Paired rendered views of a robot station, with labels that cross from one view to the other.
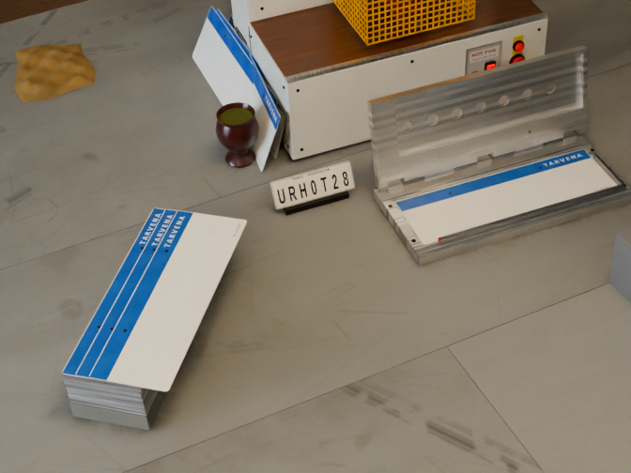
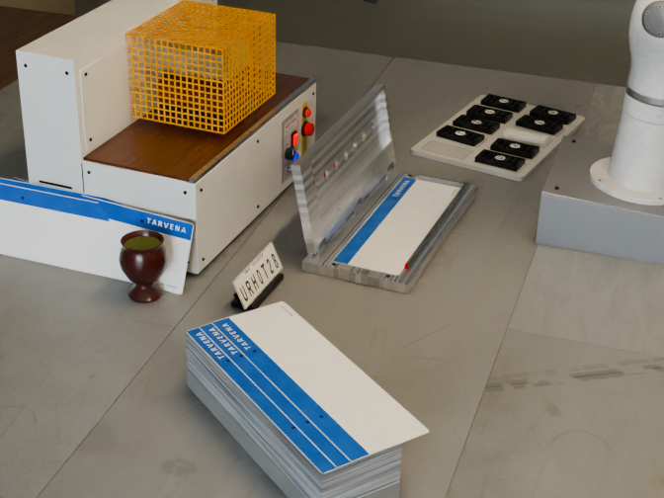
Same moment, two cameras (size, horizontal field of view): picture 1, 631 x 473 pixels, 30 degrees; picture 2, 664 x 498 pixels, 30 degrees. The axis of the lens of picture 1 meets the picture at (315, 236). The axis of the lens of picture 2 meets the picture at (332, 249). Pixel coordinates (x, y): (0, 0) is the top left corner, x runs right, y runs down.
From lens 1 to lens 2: 1.47 m
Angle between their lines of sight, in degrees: 42
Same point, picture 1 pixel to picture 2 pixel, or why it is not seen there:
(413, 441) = (582, 390)
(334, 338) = (427, 365)
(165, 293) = (307, 376)
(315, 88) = (209, 185)
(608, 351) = (600, 279)
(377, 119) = (304, 180)
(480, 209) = (398, 238)
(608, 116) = not seen: hidden behind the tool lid
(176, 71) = not seen: outside the picture
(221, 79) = (41, 242)
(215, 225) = (263, 316)
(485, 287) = (471, 284)
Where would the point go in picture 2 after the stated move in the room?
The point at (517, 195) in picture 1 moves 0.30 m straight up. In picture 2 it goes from (408, 219) to (417, 75)
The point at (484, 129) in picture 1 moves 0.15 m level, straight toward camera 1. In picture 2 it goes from (350, 176) to (401, 204)
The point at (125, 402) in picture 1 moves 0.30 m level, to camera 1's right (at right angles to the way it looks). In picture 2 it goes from (381, 475) to (504, 382)
